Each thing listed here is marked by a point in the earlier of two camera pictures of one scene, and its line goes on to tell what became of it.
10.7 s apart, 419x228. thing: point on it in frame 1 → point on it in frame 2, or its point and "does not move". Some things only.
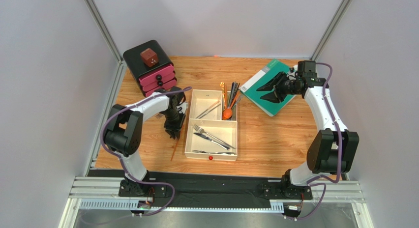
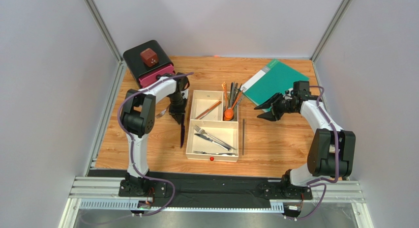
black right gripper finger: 271,97 → 267,116
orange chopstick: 174,150 → 210,108
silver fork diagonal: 202,131 does not move
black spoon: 231,94 does not move
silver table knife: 205,136 does not move
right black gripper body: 281,87 → 280,106
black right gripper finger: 269,85 → 268,102
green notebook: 271,71 does not move
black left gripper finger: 174,133 → 178,118
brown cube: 149,57 does not move
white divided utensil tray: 211,129 does not move
